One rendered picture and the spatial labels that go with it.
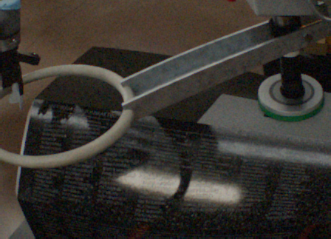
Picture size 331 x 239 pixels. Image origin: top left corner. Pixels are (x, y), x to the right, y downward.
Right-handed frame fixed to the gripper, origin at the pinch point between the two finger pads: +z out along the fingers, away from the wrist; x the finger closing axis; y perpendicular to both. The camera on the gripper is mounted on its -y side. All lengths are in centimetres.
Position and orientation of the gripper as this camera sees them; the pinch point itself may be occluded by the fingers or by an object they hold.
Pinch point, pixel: (18, 101)
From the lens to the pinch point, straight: 191.8
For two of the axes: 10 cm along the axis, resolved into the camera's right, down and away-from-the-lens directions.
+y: -7.9, 3.5, -5.0
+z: 0.5, 8.5, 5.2
